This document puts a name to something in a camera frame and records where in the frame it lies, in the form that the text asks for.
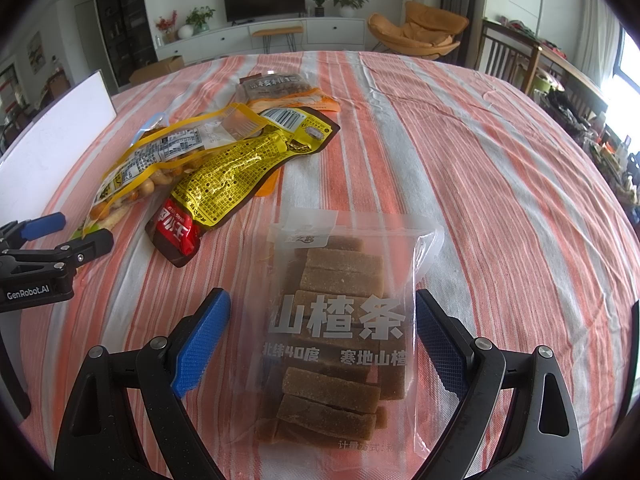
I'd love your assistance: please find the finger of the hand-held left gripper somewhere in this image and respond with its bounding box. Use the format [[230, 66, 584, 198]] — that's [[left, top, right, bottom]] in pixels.
[[0, 229, 115, 275], [0, 212, 67, 256]]

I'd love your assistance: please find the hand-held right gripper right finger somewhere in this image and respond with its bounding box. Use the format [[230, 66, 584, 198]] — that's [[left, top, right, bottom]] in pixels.
[[412, 288, 585, 480]]

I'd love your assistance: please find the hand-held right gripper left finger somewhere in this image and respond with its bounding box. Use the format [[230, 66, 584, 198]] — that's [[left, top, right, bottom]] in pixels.
[[54, 287, 232, 480]]

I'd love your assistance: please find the clear bag of brown strips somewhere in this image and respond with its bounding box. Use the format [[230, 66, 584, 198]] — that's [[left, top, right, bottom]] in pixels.
[[252, 206, 446, 463]]

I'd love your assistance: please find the small red snack packet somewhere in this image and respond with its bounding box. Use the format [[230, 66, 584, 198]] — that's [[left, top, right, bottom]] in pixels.
[[145, 197, 202, 267]]

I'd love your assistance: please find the white board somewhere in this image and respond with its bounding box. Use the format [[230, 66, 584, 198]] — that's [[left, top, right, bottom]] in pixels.
[[0, 70, 117, 193]]

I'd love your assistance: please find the clear nut bag yellow trim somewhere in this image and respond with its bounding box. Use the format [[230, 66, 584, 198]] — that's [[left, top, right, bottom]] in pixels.
[[82, 102, 266, 233]]

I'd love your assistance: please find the striped orange bed sheet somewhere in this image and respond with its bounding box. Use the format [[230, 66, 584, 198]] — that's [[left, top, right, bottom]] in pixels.
[[15, 50, 640, 480]]

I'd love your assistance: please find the yellow black-trimmed snack packet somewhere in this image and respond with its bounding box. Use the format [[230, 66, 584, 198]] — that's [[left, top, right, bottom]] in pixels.
[[170, 106, 341, 231]]

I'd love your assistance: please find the orange snack packet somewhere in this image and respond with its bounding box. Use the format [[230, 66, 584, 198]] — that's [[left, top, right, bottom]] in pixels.
[[252, 167, 282, 197]]

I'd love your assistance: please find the cardboard box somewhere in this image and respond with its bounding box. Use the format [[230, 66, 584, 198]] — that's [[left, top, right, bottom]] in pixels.
[[129, 55, 185, 86]]

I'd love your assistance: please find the black ribbed object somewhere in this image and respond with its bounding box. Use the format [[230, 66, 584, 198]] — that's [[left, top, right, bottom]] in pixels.
[[631, 300, 640, 376]]

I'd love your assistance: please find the black display cabinet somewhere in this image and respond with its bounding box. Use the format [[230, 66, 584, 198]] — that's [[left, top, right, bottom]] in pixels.
[[91, 0, 158, 93]]

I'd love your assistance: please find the red flower vase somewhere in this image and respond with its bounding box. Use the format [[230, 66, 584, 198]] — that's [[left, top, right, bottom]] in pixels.
[[155, 10, 179, 44]]

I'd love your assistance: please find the brown walnut snack bag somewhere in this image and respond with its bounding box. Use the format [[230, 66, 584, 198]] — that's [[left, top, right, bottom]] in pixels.
[[236, 72, 342, 113]]

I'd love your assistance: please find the pile of clutter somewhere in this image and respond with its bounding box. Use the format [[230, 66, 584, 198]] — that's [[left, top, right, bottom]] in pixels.
[[530, 75, 640, 208]]

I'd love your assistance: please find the green plant in white vase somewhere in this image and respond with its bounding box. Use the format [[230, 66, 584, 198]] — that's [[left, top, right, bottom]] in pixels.
[[177, 6, 216, 39]]

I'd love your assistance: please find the wooden bench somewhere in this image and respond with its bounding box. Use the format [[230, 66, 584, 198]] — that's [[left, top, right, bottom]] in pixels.
[[251, 25, 305, 55]]

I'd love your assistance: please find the wooden dining chair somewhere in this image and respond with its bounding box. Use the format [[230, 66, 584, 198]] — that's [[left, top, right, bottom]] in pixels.
[[477, 19, 543, 93]]

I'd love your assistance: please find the orange lounge chair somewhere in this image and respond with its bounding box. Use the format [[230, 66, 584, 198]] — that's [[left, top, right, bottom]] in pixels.
[[367, 1, 471, 58]]

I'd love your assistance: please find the white television cabinet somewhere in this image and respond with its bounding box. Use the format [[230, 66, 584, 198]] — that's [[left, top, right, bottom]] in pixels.
[[154, 16, 368, 66]]

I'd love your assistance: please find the framed wall picture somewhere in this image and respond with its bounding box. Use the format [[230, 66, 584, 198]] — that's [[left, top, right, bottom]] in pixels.
[[27, 30, 46, 74]]

